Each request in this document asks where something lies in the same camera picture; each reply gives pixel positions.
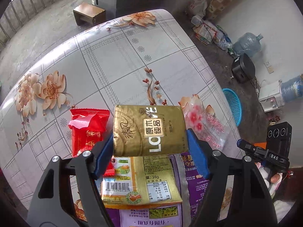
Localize large clear water jug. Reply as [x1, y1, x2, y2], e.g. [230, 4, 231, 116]
[232, 33, 264, 58]

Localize purple snack bag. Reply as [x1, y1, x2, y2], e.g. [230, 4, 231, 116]
[104, 152, 215, 227]

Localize white wall socket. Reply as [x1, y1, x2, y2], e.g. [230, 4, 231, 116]
[264, 61, 275, 74]

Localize blue plastic basket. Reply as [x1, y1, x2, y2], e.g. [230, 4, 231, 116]
[222, 88, 242, 126]

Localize wooden stool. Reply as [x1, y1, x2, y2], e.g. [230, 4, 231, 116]
[73, 3, 106, 26]

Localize blue wrapped jar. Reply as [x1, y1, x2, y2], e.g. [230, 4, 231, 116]
[280, 74, 303, 103]

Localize metal window railing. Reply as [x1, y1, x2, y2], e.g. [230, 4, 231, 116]
[0, 0, 59, 50]

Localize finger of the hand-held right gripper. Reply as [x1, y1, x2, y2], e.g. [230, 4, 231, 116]
[237, 138, 290, 173]

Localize floral table cover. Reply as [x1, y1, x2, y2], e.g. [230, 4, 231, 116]
[0, 9, 237, 227]

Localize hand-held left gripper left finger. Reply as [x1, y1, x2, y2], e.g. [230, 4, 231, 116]
[27, 131, 116, 227]

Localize black rice cooker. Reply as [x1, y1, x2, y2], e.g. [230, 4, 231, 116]
[231, 53, 256, 84]

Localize brown patterned box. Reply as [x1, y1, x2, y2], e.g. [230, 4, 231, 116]
[207, 0, 247, 20]

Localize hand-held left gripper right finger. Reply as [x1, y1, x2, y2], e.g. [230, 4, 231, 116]
[186, 128, 277, 227]

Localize crumpled clear plastic bottles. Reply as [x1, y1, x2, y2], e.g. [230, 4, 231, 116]
[214, 25, 233, 51]

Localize white plastic appliance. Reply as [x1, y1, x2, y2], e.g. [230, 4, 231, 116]
[258, 80, 286, 113]

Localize gold tissue pack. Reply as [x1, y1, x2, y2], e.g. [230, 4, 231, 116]
[113, 104, 188, 158]

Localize yellow gold snack packet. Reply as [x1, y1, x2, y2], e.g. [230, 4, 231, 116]
[101, 155, 183, 206]

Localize pink floral clear wrapper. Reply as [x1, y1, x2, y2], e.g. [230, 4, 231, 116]
[179, 95, 230, 152]

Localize person's right hand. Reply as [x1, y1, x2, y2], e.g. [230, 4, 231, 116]
[259, 163, 283, 194]

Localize white plastic bag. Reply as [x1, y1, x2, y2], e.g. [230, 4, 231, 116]
[189, 0, 208, 17]

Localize red snack wrapper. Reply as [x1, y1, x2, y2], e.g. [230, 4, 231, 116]
[68, 107, 116, 176]

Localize stack of printed leaflets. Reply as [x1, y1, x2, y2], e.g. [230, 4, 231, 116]
[195, 21, 218, 45]

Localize white fluffy rug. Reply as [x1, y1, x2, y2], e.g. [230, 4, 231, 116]
[273, 200, 294, 220]

